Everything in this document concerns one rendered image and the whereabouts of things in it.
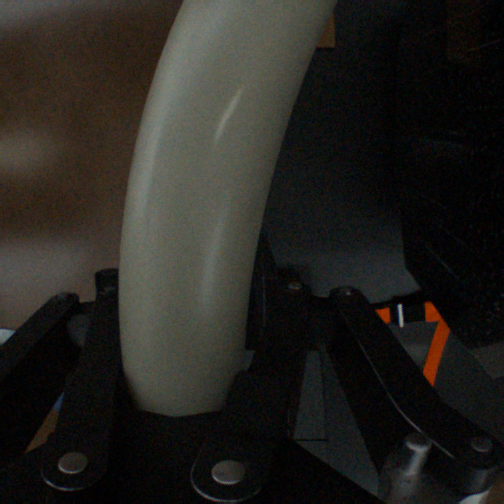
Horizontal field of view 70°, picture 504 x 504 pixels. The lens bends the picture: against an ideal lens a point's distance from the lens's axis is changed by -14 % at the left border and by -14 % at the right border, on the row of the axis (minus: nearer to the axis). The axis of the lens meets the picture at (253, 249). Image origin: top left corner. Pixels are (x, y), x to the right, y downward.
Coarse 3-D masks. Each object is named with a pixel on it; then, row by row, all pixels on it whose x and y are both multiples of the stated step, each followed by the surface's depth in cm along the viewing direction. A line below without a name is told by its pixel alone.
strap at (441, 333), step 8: (440, 320) 112; (440, 328) 113; (448, 328) 112; (440, 336) 113; (432, 344) 114; (440, 344) 114; (432, 352) 115; (440, 352) 115; (432, 360) 116; (424, 368) 117; (432, 368) 117; (432, 376) 118; (432, 384) 119
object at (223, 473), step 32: (288, 288) 15; (288, 320) 13; (256, 352) 11; (288, 352) 11; (256, 384) 9; (288, 384) 8; (224, 416) 7; (256, 416) 7; (288, 416) 9; (224, 448) 6; (256, 448) 6; (192, 480) 6; (224, 480) 5; (256, 480) 6
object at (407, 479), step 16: (416, 432) 7; (400, 448) 8; (416, 448) 7; (384, 464) 7; (400, 464) 7; (416, 464) 7; (384, 480) 7; (400, 480) 7; (416, 480) 7; (432, 480) 7; (384, 496) 7; (400, 496) 6; (416, 496) 6; (432, 496) 6; (448, 496) 6; (464, 496) 6; (480, 496) 6
